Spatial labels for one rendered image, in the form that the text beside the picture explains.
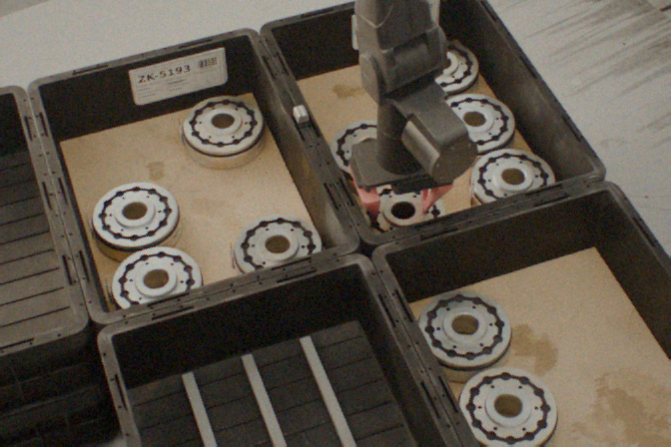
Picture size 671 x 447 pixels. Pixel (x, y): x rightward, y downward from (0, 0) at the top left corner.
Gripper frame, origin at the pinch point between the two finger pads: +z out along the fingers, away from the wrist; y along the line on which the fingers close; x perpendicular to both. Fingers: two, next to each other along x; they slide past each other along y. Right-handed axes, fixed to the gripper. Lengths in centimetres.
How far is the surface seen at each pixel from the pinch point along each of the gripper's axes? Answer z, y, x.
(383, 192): 1.4, -0.6, 4.3
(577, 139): -4.7, 22.2, 1.1
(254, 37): -5.5, -10.9, 28.2
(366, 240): -5.8, -6.3, -8.2
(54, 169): -5.5, -38.0, 11.9
